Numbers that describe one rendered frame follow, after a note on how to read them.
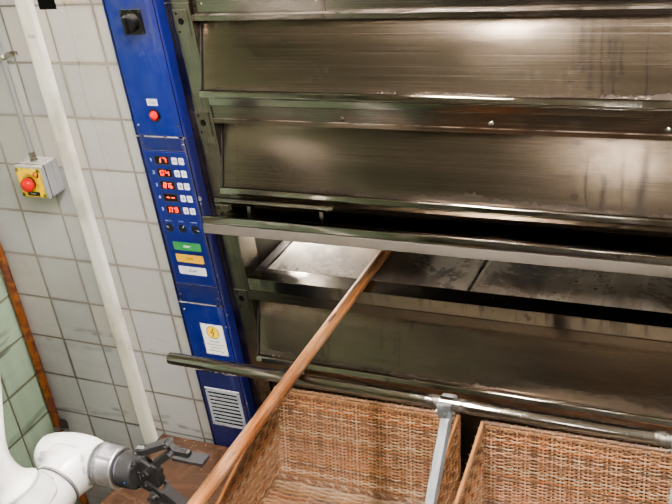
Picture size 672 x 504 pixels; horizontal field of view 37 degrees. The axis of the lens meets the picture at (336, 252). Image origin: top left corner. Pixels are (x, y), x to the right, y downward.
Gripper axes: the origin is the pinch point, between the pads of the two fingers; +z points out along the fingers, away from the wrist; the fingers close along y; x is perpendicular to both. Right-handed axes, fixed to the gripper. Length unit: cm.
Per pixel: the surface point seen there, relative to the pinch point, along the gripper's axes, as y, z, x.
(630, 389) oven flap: 20, 68, -75
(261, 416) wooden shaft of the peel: -1.1, 0.9, -21.2
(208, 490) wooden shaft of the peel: -0.7, 1.2, 1.7
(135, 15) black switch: -72, -47, -74
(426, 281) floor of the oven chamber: 1, 15, -84
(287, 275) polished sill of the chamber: 1, -23, -80
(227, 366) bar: 2.1, -18.8, -39.7
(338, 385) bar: 2.2, 10.5, -39.2
